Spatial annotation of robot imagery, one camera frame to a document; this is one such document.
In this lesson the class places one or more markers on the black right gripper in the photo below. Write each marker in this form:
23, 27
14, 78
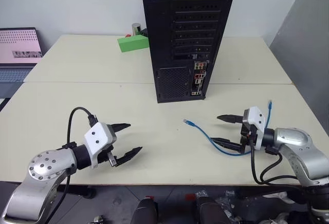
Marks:
246, 138

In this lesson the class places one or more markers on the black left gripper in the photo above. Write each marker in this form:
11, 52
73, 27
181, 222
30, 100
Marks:
104, 156

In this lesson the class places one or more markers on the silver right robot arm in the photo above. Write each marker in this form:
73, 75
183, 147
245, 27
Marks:
293, 138

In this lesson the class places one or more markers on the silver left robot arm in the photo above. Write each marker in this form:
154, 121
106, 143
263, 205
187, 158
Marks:
43, 165

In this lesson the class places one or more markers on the dark rounded shape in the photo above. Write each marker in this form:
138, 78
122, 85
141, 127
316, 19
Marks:
146, 211
210, 211

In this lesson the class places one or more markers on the green rectangular block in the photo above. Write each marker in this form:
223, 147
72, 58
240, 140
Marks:
132, 43

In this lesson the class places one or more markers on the small red object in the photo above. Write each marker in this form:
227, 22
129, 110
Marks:
127, 36

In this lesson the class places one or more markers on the small black object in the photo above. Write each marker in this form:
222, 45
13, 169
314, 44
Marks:
144, 32

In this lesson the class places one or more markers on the grey partition panel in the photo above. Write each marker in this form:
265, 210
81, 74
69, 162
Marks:
308, 54

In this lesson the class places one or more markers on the silver metal can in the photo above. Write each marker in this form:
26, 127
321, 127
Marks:
136, 28

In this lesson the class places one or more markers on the black computer tower case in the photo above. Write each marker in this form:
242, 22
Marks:
167, 28

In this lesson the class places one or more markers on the open grey laptop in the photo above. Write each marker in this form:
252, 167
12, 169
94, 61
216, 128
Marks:
18, 44

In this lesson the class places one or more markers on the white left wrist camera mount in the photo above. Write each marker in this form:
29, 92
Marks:
99, 136

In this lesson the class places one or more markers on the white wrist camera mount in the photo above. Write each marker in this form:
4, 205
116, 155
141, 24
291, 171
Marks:
99, 136
257, 118

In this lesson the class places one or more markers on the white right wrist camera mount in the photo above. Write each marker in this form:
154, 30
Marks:
257, 118

